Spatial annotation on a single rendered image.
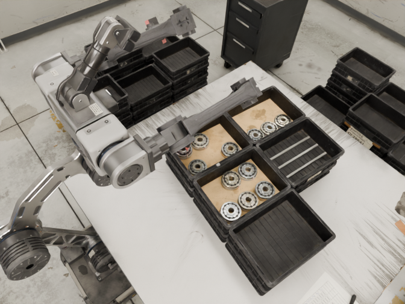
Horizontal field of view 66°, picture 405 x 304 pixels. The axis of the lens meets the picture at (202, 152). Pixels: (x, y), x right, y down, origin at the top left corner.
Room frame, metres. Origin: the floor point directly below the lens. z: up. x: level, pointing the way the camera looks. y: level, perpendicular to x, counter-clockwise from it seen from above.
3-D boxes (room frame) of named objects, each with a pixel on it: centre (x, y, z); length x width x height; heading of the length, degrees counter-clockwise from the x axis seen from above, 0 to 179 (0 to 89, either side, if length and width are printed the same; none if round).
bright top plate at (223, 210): (0.65, -0.16, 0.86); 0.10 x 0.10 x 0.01
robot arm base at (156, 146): (0.58, 0.16, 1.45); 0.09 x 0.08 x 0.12; 43
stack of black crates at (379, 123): (1.62, -1.30, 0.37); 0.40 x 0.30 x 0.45; 43
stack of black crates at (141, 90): (1.88, 0.53, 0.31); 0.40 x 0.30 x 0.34; 133
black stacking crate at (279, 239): (0.53, -0.39, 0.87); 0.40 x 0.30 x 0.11; 127
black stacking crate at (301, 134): (1.01, -0.53, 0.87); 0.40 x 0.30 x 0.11; 127
